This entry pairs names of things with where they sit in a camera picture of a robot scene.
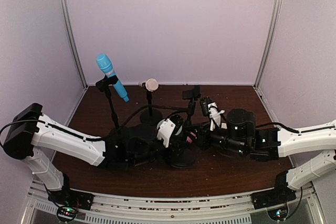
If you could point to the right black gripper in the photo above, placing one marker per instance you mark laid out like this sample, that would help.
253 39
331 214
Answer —
202 135

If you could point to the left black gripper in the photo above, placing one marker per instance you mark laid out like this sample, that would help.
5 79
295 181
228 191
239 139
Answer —
171 145

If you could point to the pink toy microphone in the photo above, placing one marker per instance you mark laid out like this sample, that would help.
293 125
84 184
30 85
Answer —
191 137

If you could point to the black microphone stand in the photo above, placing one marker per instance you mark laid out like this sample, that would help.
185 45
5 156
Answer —
113 108
192 96
151 116

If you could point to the blue toy microphone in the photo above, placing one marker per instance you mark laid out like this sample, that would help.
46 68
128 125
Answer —
105 65

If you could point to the cream toy microphone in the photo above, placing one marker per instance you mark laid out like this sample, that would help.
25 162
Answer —
150 85

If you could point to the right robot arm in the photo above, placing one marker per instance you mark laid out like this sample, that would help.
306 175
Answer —
237 132

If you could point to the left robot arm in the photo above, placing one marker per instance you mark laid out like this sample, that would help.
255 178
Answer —
31 130

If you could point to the light green ceramic bowl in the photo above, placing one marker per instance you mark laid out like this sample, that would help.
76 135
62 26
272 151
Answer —
179 130

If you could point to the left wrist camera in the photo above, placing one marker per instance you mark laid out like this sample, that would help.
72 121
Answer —
167 128

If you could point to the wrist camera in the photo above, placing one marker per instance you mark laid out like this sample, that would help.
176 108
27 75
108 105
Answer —
211 110
167 128

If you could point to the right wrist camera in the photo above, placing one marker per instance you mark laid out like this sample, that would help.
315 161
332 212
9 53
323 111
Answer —
211 110

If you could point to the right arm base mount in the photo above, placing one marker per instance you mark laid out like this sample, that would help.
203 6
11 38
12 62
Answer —
280 195

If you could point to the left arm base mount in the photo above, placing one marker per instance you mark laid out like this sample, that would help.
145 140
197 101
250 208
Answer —
68 201

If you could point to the front aluminium rail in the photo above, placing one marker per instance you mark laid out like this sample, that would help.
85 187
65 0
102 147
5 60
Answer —
236 208

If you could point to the right aluminium frame post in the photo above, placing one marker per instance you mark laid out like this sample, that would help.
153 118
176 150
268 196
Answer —
269 40

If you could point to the aluminium frame post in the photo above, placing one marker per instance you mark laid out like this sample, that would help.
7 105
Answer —
72 43
269 40

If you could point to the left aluminium frame post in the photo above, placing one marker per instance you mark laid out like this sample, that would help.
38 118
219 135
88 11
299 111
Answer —
72 43

